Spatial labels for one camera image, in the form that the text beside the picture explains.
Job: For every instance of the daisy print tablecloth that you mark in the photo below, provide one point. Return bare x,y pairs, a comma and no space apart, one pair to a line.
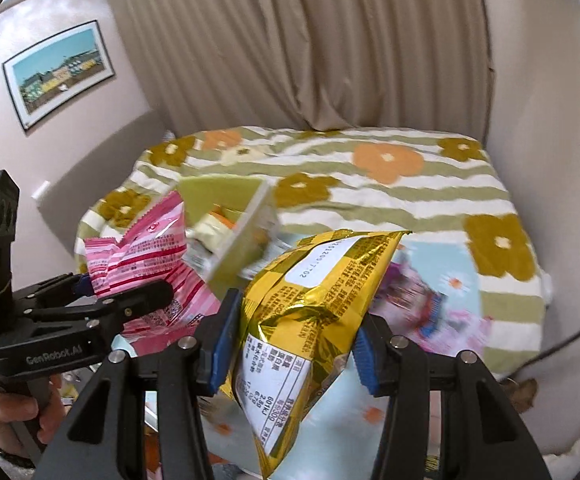
335,410

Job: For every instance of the beige curtain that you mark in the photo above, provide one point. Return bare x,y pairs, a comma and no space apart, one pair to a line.
295,35

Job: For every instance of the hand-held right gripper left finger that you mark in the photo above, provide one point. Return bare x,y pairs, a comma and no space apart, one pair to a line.
225,340

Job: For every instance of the brown paper scrap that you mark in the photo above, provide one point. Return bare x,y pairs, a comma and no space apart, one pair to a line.
520,394

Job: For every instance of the floral striped blanket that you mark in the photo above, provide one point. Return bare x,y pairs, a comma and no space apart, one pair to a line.
370,195

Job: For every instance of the yellow foil snack bag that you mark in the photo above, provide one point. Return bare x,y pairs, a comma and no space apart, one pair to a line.
310,310

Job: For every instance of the pink striped snack bag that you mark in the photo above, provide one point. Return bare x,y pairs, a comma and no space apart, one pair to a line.
145,255

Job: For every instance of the white wall switch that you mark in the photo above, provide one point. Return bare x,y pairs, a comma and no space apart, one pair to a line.
41,191

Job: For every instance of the purple snack bag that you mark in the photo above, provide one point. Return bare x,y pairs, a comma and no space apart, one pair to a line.
420,300

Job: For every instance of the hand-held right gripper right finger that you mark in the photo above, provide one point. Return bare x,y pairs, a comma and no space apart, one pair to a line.
367,360

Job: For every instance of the white fluffy cloth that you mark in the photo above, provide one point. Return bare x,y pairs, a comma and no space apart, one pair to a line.
572,455

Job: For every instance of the framed wall poster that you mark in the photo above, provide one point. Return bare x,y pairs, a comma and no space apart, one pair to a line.
55,72

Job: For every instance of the person's left hand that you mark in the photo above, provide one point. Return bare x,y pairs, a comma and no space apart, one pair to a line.
50,410

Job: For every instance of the green cardboard box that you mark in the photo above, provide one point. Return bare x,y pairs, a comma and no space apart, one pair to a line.
205,192

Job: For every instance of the cream snack bag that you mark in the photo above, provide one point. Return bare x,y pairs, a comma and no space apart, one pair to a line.
211,232

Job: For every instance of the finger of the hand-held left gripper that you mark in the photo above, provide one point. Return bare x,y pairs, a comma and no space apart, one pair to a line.
145,297
84,285

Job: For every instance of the grey padded headboard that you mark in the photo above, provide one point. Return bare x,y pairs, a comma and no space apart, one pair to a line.
80,180

